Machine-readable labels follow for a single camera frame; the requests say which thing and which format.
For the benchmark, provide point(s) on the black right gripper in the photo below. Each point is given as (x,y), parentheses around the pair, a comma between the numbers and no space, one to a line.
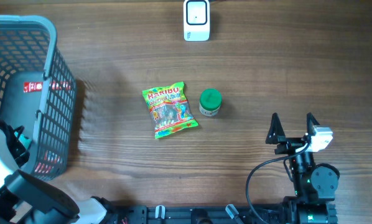
(279,136)

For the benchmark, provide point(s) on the green lid jar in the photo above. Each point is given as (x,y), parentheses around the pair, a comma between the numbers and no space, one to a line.
(210,102)

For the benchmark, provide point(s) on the Haribo gummy candy bag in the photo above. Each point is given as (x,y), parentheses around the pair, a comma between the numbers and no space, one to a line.
(169,109)

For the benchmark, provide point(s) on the red Nescafe coffee stick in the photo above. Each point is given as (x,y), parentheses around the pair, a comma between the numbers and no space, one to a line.
(30,87)

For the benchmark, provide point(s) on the teal tissue packet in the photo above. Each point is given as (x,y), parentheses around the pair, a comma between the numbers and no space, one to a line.
(25,141)

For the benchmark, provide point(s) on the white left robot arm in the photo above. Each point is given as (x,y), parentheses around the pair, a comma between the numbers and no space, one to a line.
(48,203)

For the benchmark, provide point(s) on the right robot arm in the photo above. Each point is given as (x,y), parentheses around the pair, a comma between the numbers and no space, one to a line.
(314,184)

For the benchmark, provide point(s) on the white barcode scanner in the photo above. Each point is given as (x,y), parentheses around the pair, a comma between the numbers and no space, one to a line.
(196,20)

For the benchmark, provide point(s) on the grey plastic shopping basket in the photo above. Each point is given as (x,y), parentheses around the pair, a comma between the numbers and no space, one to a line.
(29,53)

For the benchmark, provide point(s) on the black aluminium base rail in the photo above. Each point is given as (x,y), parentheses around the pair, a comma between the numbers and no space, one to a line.
(268,213)

